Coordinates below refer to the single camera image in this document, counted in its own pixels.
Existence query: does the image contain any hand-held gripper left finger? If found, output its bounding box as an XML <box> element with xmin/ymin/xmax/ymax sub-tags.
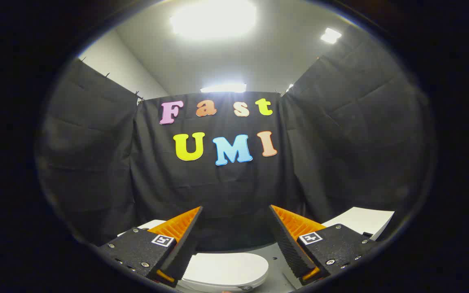
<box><xmin>97</xmin><ymin>206</ymin><xmax>204</xmax><ymax>287</ymax></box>

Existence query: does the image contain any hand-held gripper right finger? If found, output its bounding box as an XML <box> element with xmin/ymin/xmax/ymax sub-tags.
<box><xmin>269</xmin><ymin>204</ymin><xmax>380</xmax><ymax>286</ymax></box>

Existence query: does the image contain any white toilet lid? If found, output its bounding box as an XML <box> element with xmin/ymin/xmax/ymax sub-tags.
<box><xmin>178</xmin><ymin>252</ymin><xmax>269</xmax><ymax>290</ymax></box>

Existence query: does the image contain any white ceramic toilet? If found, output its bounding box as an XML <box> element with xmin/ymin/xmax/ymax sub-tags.
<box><xmin>116</xmin><ymin>219</ymin><xmax>268</xmax><ymax>293</ymax></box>

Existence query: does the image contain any black backdrop cloth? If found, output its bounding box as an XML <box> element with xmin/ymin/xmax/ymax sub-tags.
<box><xmin>35</xmin><ymin>39</ymin><xmax>434</xmax><ymax>251</ymax></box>

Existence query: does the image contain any grey drawer cabinet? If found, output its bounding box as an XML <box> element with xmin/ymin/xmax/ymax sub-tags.
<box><xmin>322</xmin><ymin>207</ymin><xmax>395</xmax><ymax>241</ymax></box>

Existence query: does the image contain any long ceiling light strip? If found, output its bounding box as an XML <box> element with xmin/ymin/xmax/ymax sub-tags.
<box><xmin>200</xmin><ymin>83</ymin><xmax>248</xmax><ymax>94</ymax></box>

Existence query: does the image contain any small ceiling light panel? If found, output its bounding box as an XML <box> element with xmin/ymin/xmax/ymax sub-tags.
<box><xmin>320</xmin><ymin>27</ymin><xmax>342</xmax><ymax>45</ymax></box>

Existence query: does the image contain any large ceiling light panel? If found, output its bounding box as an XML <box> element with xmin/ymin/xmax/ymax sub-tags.
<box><xmin>170</xmin><ymin>0</ymin><xmax>257</xmax><ymax>40</ymax></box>

